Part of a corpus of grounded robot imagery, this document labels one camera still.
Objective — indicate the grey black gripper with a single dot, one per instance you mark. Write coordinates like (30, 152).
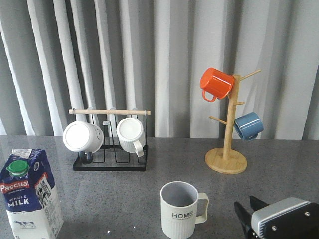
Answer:
(290, 218)

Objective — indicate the white HOME mug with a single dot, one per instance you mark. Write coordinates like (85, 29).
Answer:
(181, 208)

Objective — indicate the blue white milk carton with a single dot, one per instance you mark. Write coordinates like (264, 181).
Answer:
(30, 195)

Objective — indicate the wooden mug tree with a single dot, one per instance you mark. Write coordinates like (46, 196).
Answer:
(226, 160)

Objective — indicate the blue enamel mug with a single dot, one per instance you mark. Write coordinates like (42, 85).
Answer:
(248, 126)

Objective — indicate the orange enamel mug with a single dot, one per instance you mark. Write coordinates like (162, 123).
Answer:
(215, 84)

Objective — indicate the white ribbed mug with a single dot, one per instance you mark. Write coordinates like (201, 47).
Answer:
(131, 135)

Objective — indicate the white smiley mug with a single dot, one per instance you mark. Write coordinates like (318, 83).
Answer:
(82, 136)

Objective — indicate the grey white curtain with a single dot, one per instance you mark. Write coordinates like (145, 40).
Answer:
(150, 54)

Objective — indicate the black wire mug rack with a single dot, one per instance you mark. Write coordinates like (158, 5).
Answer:
(111, 156)

